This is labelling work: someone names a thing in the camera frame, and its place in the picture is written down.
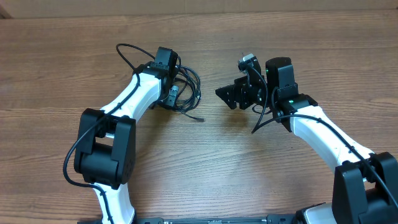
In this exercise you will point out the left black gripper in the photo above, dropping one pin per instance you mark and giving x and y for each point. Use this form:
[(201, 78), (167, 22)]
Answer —
[(163, 102)]

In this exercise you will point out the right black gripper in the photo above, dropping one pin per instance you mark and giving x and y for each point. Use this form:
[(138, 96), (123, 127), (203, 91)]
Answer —
[(240, 89)]

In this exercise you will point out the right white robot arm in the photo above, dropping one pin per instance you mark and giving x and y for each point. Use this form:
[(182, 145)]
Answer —
[(365, 183)]

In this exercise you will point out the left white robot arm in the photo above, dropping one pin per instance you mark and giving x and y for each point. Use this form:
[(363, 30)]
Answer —
[(105, 151)]

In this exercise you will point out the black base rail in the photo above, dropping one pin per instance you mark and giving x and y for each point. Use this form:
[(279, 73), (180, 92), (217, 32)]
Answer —
[(217, 220)]

